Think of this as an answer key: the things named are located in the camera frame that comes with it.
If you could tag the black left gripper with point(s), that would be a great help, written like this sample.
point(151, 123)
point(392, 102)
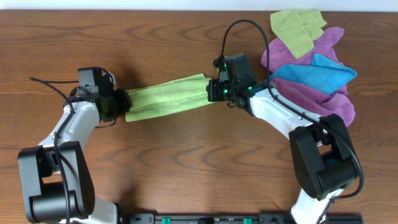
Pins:
point(126, 102)

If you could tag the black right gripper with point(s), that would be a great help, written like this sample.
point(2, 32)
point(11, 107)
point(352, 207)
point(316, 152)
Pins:
point(212, 88)

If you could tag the light green cloth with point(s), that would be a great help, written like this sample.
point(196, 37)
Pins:
point(168, 98)

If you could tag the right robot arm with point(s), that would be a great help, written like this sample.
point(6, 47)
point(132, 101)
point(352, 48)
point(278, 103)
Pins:
point(325, 162)

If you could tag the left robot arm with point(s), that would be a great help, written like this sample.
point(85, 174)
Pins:
point(55, 180)

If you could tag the upper purple cloth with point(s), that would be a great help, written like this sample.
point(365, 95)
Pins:
point(323, 48)

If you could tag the purple cloth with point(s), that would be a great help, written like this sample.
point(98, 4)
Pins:
point(323, 48)
point(316, 101)

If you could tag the olive green cloth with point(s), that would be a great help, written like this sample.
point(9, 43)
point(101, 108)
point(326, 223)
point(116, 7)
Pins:
point(298, 29)

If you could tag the lower purple cloth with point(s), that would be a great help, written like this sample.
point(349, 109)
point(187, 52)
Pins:
point(316, 101)

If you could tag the blue cloth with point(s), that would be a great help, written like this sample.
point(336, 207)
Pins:
point(323, 74)

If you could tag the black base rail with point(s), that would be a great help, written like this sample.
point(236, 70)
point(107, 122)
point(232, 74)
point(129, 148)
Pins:
point(150, 218)

